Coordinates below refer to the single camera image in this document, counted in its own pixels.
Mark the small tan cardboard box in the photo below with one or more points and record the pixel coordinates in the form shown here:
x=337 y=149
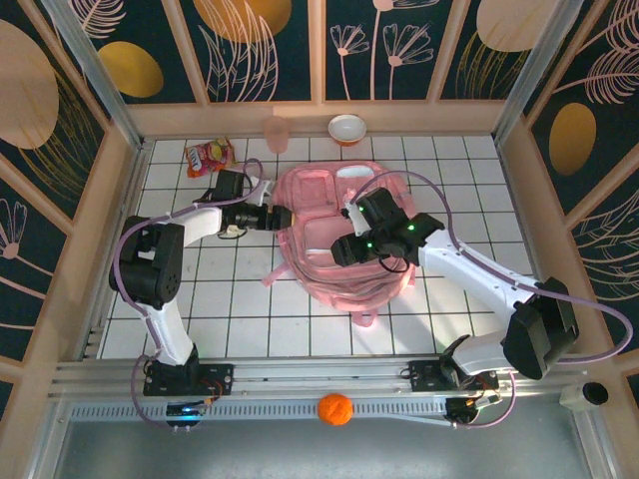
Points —
x=233 y=231

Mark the pink backpack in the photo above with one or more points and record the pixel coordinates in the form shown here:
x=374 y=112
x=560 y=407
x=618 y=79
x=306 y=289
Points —
x=309 y=199

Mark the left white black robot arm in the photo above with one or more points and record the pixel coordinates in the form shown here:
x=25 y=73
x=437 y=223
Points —
x=150 y=269

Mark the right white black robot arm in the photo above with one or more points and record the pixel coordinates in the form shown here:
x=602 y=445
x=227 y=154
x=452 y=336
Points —
x=499 y=279

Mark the orange red snack bag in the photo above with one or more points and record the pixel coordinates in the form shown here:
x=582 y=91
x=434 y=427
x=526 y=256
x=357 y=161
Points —
x=209 y=157

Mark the pink plastic cup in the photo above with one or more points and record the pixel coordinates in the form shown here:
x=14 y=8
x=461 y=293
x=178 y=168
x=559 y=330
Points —
x=276 y=135

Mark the orange white bowl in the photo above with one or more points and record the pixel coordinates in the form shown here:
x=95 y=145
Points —
x=347 y=129

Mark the orange ball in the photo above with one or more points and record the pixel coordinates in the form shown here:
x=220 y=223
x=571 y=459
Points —
x=335 y=409

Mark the right small circuit board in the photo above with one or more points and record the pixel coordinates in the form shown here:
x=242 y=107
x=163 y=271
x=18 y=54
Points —
x=469 y=406

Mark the small circuit board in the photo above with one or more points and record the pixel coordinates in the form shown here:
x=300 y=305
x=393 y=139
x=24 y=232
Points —
x=187 y=411
x=469 y=406

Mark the left small circuit board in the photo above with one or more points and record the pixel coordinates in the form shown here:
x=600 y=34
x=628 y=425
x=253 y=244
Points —
x=187 y=411

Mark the grey block with black knob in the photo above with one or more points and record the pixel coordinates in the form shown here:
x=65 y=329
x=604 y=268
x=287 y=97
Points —
x=594 y=393

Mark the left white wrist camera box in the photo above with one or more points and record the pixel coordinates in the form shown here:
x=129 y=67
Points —
x=259 y=192

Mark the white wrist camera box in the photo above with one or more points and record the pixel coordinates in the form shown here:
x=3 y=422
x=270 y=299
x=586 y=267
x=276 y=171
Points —
x=355 y=219
x=259 y=192

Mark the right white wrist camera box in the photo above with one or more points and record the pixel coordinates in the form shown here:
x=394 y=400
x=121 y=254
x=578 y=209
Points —
x=355 y=219

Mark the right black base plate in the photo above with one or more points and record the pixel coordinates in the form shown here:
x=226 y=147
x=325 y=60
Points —
x=424 y=376

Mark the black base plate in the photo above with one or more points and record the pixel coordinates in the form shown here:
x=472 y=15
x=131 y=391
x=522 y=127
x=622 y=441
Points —
x=424 y=376
x=214 y=378

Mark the aluminium mounting rail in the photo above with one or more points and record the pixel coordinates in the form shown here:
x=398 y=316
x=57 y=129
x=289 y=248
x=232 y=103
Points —
x=319 y=371

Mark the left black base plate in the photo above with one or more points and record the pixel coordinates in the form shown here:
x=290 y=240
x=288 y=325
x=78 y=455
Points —
x=214 y=378

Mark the aluminium frame post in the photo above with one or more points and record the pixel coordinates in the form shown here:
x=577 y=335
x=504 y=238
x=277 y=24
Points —
x=95 y=70
x=534 y=70

